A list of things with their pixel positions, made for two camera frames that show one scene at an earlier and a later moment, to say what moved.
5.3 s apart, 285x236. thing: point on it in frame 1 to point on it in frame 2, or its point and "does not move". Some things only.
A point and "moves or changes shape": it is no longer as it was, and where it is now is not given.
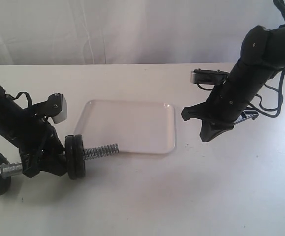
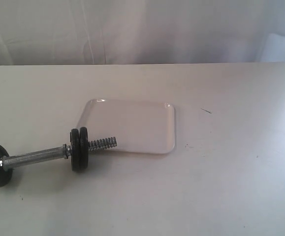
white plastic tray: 136,127 does not move
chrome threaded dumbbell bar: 3,169 to 4,162
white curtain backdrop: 123,32 does not move
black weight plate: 79,171 to 83,145
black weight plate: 72,146 moves or changes shape
